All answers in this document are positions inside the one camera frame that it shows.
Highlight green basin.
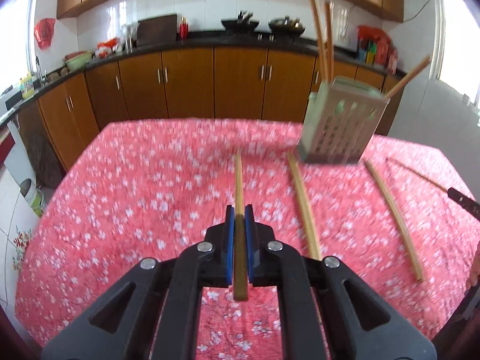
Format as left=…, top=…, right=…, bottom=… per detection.
left=64, top=50, right=94, bottom=72

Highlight black wok left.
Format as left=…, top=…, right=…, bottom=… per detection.
left=220, top=10, right=260, bottom=34

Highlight black wok with lid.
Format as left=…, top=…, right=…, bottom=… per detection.
left=268, top=16, right=305, bottom=38

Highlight red bottle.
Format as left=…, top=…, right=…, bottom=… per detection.
left=179, top=16, right=189, bottom=40

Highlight red bags and condiment bottles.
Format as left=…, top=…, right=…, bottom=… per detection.
left=357, top=25, right=399, bottom=75

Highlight red floral tablecloth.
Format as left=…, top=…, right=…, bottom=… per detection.
left=16, top=120, right=479, bottom=359

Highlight person's right hand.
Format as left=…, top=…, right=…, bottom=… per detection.
left=466, top=250, right=480, bottom=289

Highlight dark wooden cutting board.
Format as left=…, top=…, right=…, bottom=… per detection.
left=137, top=14, right=178, bottom=47

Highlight yellow dish soap bottle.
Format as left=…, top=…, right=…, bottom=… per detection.
left=19, top=73, right=35, bottom=99

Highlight lower wooden cabinets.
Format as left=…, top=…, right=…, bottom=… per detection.
left=16, top=46, right=404, bottom=181

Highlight beige perforated utensil holder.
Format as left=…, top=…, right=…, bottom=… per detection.
left=297, top=76, right=390, bottom=164

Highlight red white plastic bag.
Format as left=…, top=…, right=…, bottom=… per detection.
left=95, top=37, right=123, bottom=59

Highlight red plastic bag on wall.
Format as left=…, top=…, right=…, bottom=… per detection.
left=34, top=18, right=56, bottom=50

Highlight right window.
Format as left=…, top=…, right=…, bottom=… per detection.
left=430, top=0, right=479, bottom=111

